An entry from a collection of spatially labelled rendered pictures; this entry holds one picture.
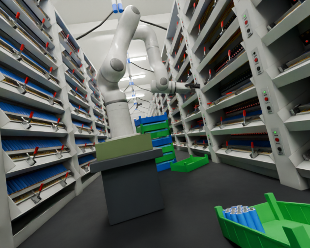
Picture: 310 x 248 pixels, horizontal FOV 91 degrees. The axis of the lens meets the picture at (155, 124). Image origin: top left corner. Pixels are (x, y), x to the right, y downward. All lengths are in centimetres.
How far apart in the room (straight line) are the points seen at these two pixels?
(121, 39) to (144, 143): 61
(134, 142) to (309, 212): 61
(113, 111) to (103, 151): 21
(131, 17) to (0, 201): 105
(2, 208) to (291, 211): 99
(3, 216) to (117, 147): 49
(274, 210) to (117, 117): 71
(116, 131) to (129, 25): 62
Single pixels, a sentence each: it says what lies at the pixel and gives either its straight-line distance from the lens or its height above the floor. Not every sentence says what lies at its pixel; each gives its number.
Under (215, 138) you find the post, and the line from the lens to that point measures 145.
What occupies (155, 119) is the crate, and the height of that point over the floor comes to 50.
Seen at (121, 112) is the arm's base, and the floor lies 49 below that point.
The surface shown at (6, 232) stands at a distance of 91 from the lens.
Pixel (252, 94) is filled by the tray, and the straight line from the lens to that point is 97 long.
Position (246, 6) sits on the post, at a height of 86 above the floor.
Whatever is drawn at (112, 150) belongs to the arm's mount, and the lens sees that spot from 73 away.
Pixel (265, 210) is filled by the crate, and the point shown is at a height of 3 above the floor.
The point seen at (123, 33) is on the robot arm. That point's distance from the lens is 103.
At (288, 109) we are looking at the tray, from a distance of 87.
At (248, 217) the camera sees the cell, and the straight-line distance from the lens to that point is 53.
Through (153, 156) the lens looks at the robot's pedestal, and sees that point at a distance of 70.
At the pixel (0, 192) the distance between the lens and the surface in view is 88.
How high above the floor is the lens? 34
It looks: 4 degrees up
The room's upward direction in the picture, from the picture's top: 11 degrees counter-clockwise
